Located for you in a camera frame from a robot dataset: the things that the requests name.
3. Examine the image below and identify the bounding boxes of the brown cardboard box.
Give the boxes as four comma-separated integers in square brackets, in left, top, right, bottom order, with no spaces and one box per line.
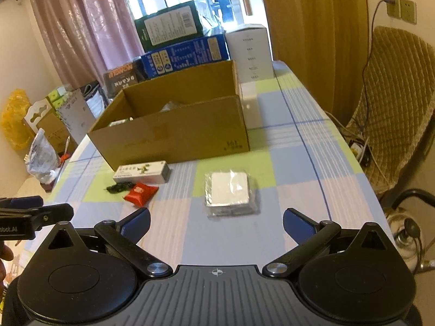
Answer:
[88,60,250,169]

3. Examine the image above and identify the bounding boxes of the dark green carton box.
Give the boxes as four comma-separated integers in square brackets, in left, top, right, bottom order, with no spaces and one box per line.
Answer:
[134,0,205,52]

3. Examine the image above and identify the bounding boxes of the dark Hongli food box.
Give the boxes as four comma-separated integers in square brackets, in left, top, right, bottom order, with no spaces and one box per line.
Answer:
[103,58,147,99]

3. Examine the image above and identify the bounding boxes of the white carton box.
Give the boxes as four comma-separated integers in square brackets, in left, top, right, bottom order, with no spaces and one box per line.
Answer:
[225,24,274,83]

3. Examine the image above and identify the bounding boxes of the white square pack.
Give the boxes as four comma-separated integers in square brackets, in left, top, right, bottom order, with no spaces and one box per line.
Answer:
[204,170,260,219]

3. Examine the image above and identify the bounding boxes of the yellow plastic bag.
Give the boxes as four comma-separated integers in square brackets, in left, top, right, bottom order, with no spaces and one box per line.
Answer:
[1,89,35,152]

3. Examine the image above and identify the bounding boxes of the black audio cable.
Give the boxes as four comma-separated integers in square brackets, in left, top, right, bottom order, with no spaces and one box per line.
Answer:
[105,181,136,195]

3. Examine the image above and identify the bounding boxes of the plaid tablecloth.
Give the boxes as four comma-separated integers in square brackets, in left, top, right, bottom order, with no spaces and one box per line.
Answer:
[23,59,398,269]

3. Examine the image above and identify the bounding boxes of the silver foil pouch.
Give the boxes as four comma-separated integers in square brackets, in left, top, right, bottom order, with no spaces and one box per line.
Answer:
[160,101,184,113]

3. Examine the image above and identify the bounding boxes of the white plastic bag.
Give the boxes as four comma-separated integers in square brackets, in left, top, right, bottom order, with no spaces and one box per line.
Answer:
[24,128,60,184]

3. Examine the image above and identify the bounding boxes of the pink curtain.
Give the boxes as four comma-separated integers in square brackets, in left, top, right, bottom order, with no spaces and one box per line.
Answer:
[30,0,144,87]

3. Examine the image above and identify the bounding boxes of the white ointment box green bird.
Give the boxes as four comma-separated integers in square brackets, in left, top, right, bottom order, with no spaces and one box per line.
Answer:
[113,161,170,185]

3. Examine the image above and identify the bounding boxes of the wall power socket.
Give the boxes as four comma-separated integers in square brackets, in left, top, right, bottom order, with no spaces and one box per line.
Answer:
[384,0,417,24]

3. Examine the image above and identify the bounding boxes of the brown quilted chair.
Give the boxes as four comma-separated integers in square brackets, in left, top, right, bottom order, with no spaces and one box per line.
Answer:
[347,26,434,195]

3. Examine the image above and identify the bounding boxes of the green barcode box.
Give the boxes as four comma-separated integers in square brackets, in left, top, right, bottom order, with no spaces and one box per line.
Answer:
[109,117,134,127]

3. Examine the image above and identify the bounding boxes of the white printed paper bag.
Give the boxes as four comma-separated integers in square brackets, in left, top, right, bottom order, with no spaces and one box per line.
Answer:
[56,89,96,144]

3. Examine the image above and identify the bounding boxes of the green tissue boxes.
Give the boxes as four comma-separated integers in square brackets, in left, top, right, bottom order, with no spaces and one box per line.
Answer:
[46,85,74,110]

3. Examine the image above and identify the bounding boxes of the brown curtain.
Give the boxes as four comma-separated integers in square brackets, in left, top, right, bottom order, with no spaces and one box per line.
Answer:
[263,0,369,124]

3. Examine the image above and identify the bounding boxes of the blue carton box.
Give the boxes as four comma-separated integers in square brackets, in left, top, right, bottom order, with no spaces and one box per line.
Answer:
[141,34,229,79]

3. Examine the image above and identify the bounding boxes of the cardboard hanger package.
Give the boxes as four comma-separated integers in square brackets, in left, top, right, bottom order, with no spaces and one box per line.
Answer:
[24,99,77,154]

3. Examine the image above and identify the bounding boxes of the red small packet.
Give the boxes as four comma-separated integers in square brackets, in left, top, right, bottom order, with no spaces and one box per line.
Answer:
[124,183,159,208]

